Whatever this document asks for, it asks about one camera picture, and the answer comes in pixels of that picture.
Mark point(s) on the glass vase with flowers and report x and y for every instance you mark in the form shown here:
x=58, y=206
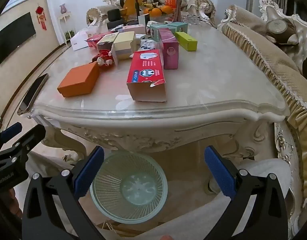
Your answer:
x=177, y=7

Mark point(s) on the ornate silver armchair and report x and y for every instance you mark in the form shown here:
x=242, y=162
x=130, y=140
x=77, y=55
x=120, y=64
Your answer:
x=303, y=35

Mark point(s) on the white flat box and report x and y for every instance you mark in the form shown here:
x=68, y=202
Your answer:
x=78, y=41

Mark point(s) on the lime green box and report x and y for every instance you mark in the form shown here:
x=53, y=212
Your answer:
x=186, y=41

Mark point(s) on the pale yellow box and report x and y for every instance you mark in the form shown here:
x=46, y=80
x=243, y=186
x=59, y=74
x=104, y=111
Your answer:
x=123, y=42

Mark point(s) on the white box with dark front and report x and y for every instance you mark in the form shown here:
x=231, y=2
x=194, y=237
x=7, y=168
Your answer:
x=143, y=20

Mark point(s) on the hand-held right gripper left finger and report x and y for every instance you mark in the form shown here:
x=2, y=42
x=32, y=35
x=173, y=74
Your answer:
x=89, y=175

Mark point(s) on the potted plant on stand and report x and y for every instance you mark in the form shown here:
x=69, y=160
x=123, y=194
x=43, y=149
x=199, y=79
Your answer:
x=69, y=36

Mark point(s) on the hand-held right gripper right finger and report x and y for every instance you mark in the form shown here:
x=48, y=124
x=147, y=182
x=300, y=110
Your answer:
x=219, y=175

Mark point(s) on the brown and silver cushion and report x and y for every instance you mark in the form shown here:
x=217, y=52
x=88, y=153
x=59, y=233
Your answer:
x=281, y=30

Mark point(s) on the crumpled red wrapper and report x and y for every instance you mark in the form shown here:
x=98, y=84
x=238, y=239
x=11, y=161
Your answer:
x=103, y=60

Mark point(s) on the black wall television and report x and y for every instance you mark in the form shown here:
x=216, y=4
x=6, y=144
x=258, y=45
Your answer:
x=13, y=36

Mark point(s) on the red hanging knot decoration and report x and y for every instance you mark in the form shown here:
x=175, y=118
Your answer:
x=41, y=12

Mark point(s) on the orange fruit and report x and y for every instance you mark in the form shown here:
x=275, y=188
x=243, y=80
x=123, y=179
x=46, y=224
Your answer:
x=146, y=11
x=167, y=9
x=156, y=13

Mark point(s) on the orange cardboard box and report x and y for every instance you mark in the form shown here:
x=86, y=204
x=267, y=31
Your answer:
x=78, y=80

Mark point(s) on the black smartphone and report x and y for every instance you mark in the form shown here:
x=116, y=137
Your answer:
x=31, y=95

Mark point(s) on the black and white printed bag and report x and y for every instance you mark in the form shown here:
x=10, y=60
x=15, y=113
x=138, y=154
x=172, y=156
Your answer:
x=149, y=46

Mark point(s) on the pink box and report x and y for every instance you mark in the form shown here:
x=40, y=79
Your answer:
x=133, y=28

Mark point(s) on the ornate white table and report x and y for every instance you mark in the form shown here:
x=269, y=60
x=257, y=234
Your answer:
x=143, y=135

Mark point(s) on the small teal box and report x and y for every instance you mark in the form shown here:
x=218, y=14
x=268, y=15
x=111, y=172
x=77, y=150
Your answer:
x=179, y=26

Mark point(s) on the green mesh waste basket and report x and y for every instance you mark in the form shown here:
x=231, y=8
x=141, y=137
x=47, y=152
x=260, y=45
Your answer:
x=128, y=187

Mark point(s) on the sofa with gold fringed cover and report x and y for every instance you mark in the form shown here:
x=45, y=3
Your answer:
x=268, y=62

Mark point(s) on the white wall shelf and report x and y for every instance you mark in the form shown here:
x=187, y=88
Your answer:
x=64, y=16

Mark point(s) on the person's left forearm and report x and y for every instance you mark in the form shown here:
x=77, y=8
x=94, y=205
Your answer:
x=14, y=201

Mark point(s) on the magenta box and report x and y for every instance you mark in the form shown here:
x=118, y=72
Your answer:
x=169, y=50

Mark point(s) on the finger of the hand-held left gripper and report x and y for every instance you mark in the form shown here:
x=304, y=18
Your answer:
x=33, y=136
x=12, y=130

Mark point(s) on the orange paper bag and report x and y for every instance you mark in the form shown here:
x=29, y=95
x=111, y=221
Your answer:
x=132, y=2

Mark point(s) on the black speaker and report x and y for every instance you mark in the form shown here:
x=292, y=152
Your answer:
x=113, y=15

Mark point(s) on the red and white box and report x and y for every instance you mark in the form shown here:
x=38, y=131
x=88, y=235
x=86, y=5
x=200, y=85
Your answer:
x=146, y=70

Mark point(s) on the clear glass dish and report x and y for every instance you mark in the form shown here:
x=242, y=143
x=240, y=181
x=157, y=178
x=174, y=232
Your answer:
x=191, y=18

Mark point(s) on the tall teal box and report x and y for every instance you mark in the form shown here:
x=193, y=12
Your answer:
x=157, y=31

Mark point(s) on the purple vase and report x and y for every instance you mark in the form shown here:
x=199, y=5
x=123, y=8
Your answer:
x=63, y=8

